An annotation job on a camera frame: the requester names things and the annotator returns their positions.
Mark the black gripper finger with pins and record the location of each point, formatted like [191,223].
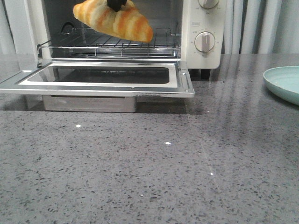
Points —
[116,4]

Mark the golden croissant bread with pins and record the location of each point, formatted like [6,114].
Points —
[128,23]

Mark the glass oven door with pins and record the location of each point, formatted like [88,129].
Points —
[101,86]

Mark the white Toshiba toaster oven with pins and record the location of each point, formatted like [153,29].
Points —
[185,18]

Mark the upper beige oven knob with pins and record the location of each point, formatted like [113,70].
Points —
[208,4]

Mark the beige oven knob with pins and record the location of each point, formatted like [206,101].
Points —
[208,4]
[204,42]

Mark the lower beige oven knob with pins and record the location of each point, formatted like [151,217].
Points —
[204,42]

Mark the black right oven foot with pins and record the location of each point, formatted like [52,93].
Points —
[205,74]

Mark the light green plate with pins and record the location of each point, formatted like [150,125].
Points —
[283,82]

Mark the metal wire oven rack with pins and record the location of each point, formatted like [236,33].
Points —
[87,43]

